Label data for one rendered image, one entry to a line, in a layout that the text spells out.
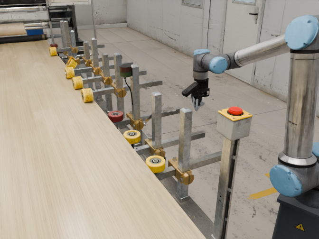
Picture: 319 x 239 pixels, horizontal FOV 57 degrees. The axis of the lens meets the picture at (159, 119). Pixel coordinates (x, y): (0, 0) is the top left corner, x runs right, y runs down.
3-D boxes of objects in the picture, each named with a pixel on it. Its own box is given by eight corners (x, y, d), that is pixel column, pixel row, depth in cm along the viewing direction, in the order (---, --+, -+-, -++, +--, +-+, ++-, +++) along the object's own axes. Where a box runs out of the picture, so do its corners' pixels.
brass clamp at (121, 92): (119, 89, 187) (119, 82, 184) (127, 96, 176) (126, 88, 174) (110, 91, 184) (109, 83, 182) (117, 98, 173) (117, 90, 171)
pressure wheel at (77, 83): (79, 73, 192) (83, 82, 189) (79, 81, 199) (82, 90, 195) (70, 74, 190) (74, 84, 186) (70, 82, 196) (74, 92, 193)
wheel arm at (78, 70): (131, 65, 235) (131, 60, 233) (133, 66, 232) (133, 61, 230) (68, 73, 214) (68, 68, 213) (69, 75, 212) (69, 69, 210)
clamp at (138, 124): (134, 119, 171) (134, 111, 169) (144, 129, 160) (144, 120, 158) (125, 121, 168) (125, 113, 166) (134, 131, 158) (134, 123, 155)
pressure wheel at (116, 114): (121, 126, 167) (119, 108, 162) (126, 133, 161) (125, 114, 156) (107, 129, 164) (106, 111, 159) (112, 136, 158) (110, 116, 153)
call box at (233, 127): (233, 128, 92) (236, 105, 88) (249, 138, 86) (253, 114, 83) (215, 133, 89) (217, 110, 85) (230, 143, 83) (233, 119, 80)
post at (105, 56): (111, 118, 212) (106, 52, 191) (113, 120, 210) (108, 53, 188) (107, 119, 211) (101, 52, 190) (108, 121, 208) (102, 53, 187)
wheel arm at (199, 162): (231, 153, 140) (232, 146, 138) (236, 157, 137) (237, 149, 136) (149, 179, 122) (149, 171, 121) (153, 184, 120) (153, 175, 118)
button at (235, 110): (235, 110, 87) (236, 105, 86) (245, 115, 84) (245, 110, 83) (224, 113, 85) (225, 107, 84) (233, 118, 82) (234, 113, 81)
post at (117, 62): (123, 125, 190) (119, 51, 169) (125, 127, 187) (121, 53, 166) (118, 126, 189) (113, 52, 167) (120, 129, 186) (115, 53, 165)
